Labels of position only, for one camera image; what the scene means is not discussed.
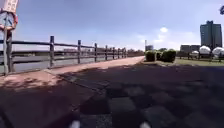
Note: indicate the dark checkered paved path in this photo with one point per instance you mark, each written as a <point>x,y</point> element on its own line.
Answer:
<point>143,86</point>

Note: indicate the trimmed green bush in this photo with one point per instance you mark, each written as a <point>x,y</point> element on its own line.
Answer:
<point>169,55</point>
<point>150,56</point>

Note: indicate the distant building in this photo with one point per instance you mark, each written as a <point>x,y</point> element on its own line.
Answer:
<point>149,47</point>

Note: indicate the dark wooden railing fence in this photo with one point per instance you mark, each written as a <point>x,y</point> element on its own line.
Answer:
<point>51,50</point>

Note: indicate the robot's own part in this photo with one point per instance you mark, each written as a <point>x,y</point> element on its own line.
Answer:
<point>145,125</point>
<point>74,124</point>

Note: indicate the low dark building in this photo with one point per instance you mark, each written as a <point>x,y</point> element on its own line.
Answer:
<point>189,48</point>

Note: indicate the river water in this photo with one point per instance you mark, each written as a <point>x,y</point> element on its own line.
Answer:
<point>33,63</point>

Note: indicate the grass lawn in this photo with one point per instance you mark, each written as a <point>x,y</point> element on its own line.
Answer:
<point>200,62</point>

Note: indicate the reddish paved strip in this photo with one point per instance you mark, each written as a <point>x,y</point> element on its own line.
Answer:
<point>30,100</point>

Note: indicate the white dome canopy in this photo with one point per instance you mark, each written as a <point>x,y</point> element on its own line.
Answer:
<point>204,50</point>
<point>218,51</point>

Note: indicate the tall dark building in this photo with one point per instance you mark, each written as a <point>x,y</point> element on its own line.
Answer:
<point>210,34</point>

